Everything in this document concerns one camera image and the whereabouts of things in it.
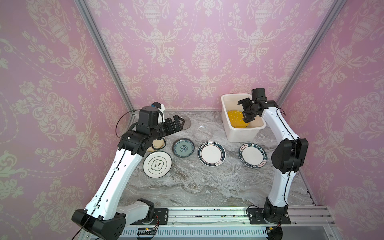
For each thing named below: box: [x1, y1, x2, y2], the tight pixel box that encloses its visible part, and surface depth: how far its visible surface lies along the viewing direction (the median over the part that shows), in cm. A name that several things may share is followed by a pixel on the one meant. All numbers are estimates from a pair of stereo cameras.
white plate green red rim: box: [197, 141, 227, 167], surface depth 99 cm
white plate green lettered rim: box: [238, 142, 268, 169], surface depth 99 cm
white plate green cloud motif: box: [142, 151, 173, 179], surface depth 94 cm
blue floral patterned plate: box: [172, 138, 195, 158], surface depth 102 cm
